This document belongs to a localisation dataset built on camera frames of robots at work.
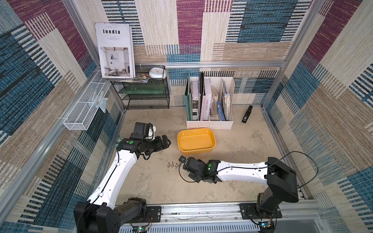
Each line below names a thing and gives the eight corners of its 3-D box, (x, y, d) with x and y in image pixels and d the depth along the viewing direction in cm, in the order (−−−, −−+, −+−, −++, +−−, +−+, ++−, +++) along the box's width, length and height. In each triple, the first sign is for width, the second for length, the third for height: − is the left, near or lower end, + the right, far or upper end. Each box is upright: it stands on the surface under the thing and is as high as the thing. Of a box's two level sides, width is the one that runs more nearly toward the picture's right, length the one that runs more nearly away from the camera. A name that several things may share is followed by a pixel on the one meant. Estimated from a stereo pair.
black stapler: (241, 121, 113) (242, 117, 109) (248, 109, 121) (250, 104, 117) (245, 123, 111) (247, 119, 108) (252, 110, 120) (254, 106, 116)
